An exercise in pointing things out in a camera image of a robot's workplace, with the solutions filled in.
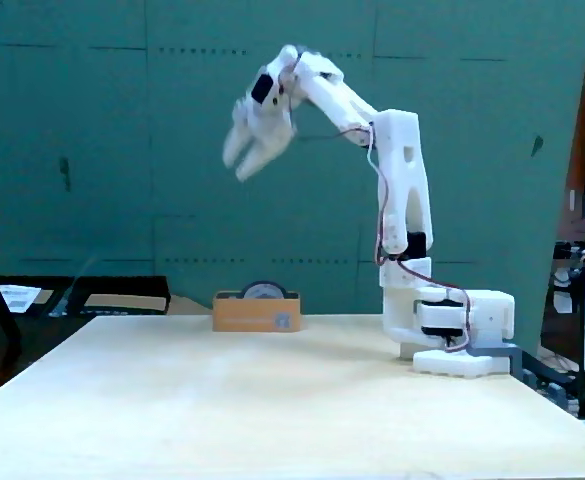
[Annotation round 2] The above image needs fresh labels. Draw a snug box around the brown wooden shelf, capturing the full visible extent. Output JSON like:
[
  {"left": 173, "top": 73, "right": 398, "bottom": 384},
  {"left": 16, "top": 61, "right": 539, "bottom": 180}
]
[{"left": 556, "top": 0, "right": 585, "bottom": 241}]

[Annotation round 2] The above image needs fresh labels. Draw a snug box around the large green backdrop board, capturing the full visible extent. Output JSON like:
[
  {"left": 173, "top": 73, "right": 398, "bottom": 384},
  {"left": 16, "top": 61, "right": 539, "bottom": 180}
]
[{"left": 0, "top": 0, "right": 585, "bottom": 354}]

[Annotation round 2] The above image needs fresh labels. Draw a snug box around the black rectangular frame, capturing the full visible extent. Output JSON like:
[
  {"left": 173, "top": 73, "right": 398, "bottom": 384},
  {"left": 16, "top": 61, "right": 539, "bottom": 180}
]
[{"left": 46, "top": 275, "right": 172, "bottom": 317}]

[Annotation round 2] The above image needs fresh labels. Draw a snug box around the grey table clamp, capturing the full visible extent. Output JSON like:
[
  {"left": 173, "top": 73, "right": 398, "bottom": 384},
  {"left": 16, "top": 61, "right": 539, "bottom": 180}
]
[{"left": 471, "top": 342, "right": 524, "bottom": 381}]

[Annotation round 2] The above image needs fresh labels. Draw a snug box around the white paper with code print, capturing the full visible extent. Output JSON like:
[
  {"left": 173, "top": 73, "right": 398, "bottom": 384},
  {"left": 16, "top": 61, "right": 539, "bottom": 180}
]
[{"left": 0, "top": 284, "right": 42, "bottom": 315}]

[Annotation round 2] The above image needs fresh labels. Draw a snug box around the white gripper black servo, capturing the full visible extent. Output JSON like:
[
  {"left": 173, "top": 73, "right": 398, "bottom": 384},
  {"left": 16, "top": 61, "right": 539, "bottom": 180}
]
[{"left": 221, "top": 45, "right": 301, "bottom": 182}]

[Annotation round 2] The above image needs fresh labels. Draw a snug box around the black roll of tape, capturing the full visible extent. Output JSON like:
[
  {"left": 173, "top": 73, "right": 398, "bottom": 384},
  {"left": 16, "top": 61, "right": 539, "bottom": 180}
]
[{"left": 240, "top": 279, "right": 289, "bottom": 301}]

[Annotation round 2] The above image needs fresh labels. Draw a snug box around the red arm servo cable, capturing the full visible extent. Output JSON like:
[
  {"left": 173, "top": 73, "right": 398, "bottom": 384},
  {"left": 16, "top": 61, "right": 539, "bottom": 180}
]
[{"left": 291, "top": 49, "right": 473, "bottom": 354}]

